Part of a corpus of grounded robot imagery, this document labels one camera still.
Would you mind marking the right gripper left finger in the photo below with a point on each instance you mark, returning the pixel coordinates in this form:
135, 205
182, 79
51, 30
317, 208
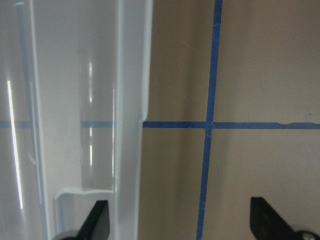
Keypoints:
97, 224

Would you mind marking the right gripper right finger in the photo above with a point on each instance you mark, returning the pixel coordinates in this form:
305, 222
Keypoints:
267, 224

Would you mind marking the clear plastic box lid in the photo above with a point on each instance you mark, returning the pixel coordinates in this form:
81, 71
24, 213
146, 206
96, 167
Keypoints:
74, 93

